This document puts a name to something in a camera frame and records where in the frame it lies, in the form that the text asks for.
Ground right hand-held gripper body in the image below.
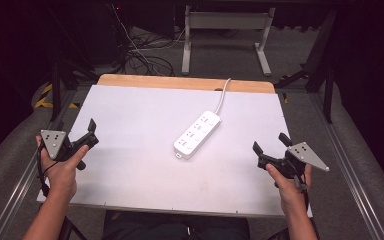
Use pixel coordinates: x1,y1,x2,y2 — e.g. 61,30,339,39
257,142,330,183

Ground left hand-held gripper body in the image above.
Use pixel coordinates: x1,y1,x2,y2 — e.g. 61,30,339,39
40,129,100,171

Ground person's left hand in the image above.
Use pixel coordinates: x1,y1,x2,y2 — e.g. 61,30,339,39
35,134,90,202

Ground person's right hand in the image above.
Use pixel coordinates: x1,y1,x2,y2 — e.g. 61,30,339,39
265,163,313,214

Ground yellow black hazard tape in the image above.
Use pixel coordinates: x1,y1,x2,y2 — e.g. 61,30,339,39
34,83,80,110

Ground black tripod stand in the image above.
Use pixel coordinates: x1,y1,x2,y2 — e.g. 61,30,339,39
47,59,98,123

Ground white power strip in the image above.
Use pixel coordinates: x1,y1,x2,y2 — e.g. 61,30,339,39
173,110,223,161

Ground white board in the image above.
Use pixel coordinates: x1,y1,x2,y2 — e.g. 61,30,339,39
35,84,314,219

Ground black metal stand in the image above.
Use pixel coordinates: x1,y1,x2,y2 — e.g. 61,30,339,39
274,9,338,125

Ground person's dark pants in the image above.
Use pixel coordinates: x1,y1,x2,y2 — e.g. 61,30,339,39
101,209,252,240

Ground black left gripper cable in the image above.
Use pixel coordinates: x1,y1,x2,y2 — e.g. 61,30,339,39
35,143,58,198

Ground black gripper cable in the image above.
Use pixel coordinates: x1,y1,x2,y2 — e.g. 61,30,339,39
35,143,58,198
293,174,312,214

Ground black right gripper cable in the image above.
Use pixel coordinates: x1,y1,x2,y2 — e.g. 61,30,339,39
293,174,312,214

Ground aluminium rail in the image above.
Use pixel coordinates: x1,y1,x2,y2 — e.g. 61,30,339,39
307,92,384,240
0,89,78,240

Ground white power strip cable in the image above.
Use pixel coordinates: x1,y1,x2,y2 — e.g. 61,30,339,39
214,77,232,116

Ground black floor cable bundle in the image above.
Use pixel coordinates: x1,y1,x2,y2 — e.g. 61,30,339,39
122,29,176,78

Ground white floor cable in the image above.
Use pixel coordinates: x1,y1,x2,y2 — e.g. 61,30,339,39
110,3,187,69

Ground white metal desk frame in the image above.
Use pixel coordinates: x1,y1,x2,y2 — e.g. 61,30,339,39
180,4,277,77

